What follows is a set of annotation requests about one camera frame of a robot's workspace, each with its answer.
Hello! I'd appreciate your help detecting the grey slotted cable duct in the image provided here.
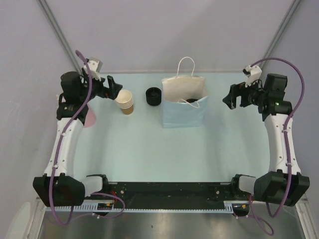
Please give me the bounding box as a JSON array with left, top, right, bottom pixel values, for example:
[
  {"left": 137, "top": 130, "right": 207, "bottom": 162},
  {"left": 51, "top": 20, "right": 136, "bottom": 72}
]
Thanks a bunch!
[{"left": 55, "top": 201, "right": 249, "bottom": 214}]

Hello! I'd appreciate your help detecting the pink cup holder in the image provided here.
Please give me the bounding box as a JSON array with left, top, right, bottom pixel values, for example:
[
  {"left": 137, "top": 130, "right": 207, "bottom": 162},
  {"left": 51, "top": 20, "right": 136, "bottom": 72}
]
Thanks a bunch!
[{"left": 84, "top": 104, "right": 96, "bottom": 128}]

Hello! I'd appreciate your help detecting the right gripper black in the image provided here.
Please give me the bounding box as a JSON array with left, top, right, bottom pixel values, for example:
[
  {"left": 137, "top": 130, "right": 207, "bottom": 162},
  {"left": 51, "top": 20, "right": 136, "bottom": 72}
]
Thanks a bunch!
[{"left": 222, "top": 76, "right": 268, "bottom": 110}]

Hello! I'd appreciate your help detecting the stack of black lids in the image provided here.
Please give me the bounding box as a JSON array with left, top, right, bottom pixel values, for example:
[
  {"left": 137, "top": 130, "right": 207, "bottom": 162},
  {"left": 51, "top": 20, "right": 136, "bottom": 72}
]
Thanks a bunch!
[{"left": 146, "top": 87, "right": 161, "bottom": 106}]

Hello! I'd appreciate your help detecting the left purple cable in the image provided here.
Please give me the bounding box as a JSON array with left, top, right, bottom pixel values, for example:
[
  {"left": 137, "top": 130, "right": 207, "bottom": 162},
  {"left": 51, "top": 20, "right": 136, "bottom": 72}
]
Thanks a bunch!
[{"left": 48, "top": 50, "right": 125, "bottom": 226}]

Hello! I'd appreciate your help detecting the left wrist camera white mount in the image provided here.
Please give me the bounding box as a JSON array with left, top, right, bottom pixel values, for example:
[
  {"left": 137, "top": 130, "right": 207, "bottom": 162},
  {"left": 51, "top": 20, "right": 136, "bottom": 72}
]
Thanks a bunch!
[{"left": 87, "top": 57, "right": 103, "bottom": 82}]

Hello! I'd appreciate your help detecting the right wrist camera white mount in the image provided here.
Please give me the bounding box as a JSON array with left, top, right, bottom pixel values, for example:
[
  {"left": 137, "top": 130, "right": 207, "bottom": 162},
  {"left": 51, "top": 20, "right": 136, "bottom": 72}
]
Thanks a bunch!
[{"left": 243, "top": 65, "right": 262, "bottom": 87}]

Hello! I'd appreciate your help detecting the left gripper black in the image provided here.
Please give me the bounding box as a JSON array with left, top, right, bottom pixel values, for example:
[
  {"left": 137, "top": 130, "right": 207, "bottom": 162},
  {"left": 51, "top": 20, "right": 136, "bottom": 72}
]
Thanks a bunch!
[{"left": 79, "top": 67, "right": 122, "bottom": 103}]

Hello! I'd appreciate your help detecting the light blue paper bag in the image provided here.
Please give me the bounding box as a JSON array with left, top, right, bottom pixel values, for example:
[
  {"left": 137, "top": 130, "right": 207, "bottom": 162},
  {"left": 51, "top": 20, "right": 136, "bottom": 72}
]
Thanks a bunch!
[{"left": 161, "top": 56, "right": 208, "bottom": 128}]

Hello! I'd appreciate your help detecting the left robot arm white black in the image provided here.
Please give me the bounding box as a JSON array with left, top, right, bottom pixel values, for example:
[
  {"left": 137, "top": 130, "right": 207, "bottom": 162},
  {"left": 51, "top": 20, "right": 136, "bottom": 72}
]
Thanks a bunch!
[{"left": 33, "top": 71, "right": 123, "bottom": 207}]

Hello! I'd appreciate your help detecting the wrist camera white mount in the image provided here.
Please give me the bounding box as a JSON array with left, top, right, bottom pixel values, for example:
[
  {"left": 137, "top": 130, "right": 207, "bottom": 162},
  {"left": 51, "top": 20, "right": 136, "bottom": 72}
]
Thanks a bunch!
[
  {"left": 243, "top": 65, "right": 262, "bottom": 87},
  {"left": 87, "top": 57, "right": 103, "bottom": 82}
]

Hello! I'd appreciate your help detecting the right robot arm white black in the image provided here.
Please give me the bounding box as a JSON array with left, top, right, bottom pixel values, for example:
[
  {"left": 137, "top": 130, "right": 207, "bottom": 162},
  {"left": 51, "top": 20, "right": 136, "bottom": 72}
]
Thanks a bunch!
[{"left": 223, "top": 74, "right": 310, "bottom": 207}]

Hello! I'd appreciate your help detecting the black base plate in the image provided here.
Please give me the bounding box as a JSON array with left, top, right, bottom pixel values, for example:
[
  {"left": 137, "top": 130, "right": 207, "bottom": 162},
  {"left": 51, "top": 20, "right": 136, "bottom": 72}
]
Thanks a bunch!
[{"left": 102, "top": 182, "right": 248, "bottom": 206}]

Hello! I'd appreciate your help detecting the stack of brown paper cups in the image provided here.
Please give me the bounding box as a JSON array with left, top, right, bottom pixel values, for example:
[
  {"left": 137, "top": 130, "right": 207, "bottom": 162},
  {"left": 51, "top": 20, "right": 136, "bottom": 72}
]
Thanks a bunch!
[{"left": 115, "top": 90, "right": 134, "bottom": 115}]

